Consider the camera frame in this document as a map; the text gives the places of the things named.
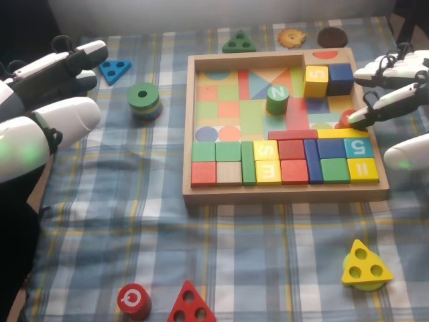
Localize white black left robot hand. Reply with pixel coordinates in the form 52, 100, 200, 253
0, 35, 110, 184

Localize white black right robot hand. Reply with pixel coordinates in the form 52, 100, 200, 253
346, 42, 429, 172

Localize red cylinder white cross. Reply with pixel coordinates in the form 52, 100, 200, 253
334, 109, 359, 130

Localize green cylinder letter N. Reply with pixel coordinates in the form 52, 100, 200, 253
265, 84, 290, 115

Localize blue triangle three holes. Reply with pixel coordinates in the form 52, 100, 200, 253
99, 60, 133, 87

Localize dark blue cube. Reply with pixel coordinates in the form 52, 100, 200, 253
326, 62, 355, 97

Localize brown round toy cookie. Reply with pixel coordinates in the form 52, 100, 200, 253
316, 26, 348, 48

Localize yellow cube number 5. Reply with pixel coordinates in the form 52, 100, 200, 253
303, 65, 329, 99

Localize tan toy cookie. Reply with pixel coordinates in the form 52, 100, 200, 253
277, 28, 306, 49

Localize green triangle three holes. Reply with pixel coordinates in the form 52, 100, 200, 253
221, 29, 257, 54

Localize wooden puzzle tray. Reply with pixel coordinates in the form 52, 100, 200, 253
182, 46, 389, 206

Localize red cylinder letter Q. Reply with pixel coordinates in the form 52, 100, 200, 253
116, 283, 152, 321

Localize yellow triangle three holes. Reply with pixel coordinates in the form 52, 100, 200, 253
341, 238, 393, 286

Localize blue plaid cloth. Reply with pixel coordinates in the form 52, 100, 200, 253
25, 15, 429, 322

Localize light green round disc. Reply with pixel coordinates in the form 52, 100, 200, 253
342, 251, 386, 292

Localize red triangle three holes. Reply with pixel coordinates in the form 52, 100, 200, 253
166, 280, 217, 322

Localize yellow wooden ring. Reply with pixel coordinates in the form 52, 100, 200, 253
129, 103, 162, 115

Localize blue wooden ring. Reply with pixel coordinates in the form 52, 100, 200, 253
130, 106, 164, 121

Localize green wooden ring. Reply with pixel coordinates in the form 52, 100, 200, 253
127, 83, 160, 110

